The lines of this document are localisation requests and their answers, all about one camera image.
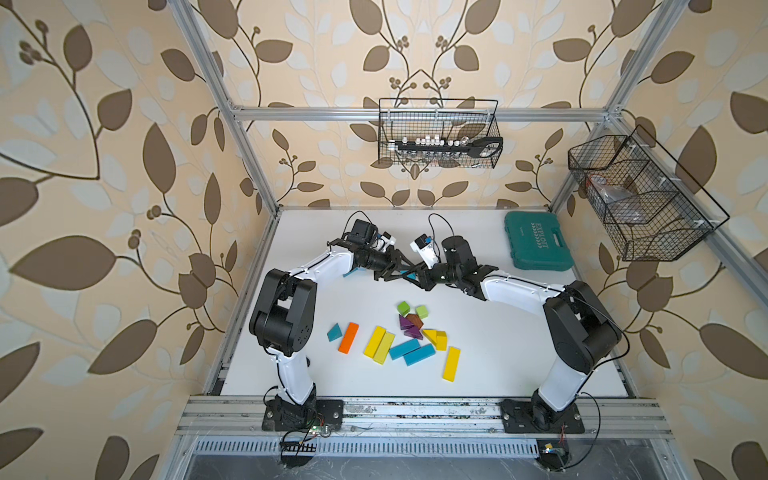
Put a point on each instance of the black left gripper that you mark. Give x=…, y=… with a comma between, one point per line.
x=384, y=263

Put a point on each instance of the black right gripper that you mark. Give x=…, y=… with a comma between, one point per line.
x=424, y=279

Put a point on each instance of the purple triangular prism block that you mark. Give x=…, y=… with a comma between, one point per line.
x=414, y=333
x=405, y=323

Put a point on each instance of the orange rectangular block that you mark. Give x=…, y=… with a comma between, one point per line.
x=348, y=338

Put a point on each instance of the yellow rectangular block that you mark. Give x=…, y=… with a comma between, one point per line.
x=374, y=341
x=451, y=364

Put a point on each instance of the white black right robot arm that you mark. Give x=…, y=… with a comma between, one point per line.
x=581, y=330

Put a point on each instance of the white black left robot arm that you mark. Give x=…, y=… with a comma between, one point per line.
x=283, y=320

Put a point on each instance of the brown wooden block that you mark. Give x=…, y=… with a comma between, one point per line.
x=415, y=320

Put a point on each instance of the green plastic tool case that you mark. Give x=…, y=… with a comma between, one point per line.
x=536, y=241

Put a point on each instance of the teal rectangular block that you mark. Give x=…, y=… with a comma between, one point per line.
x=420, y=354
x=399, y=351

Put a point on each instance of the yellow-green rectangular block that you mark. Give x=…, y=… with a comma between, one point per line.
x=383, y=348

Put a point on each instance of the plastic bag in basket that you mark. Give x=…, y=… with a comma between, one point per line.
x=616, y=204

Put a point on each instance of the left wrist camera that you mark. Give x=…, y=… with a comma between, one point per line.
x=383, y=241

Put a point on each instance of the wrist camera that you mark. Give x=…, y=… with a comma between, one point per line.
x=424, y=246
x=383, y=241

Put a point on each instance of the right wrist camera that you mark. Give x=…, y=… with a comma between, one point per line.
x=424, y=246

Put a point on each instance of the socket set rail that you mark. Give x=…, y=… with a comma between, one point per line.
x=482, y=148

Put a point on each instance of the black wire basket back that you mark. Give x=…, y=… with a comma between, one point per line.
x=435, y=117

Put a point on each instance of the black wire basket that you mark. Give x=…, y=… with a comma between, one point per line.
x=681, y=213
x=435, y=117

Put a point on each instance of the black wire basket right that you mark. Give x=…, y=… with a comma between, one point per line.
x=681, y=213

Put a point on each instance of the aluminium frame post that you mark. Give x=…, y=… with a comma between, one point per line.
x=650, y=21

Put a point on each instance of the aluminium front rail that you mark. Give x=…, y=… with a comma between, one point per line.
x=413, y=417

